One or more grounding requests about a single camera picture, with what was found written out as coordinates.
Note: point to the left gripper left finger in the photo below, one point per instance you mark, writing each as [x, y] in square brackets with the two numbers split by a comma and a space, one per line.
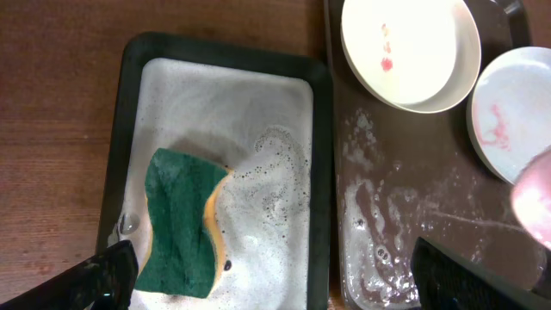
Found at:
[103, 281]

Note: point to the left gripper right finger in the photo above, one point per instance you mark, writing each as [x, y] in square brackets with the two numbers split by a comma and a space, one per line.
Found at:
[445, 280]

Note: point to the green yellow sponge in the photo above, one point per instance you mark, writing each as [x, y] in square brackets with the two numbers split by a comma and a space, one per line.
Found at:
[186, 249]

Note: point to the pink white plate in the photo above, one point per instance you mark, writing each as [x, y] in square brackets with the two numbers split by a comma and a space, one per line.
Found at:
[530, 198]

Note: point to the pale blue plate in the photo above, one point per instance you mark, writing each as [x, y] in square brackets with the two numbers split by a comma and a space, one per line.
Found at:
[508, 112]

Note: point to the brown serving tray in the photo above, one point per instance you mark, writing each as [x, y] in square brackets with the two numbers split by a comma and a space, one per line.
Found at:
[401, 176]

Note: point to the black soapy water tray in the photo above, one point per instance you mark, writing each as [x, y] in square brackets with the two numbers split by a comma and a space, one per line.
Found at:
[266, 117]

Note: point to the cream white plate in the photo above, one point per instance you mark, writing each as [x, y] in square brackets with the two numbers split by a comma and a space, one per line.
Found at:
[421, 56]

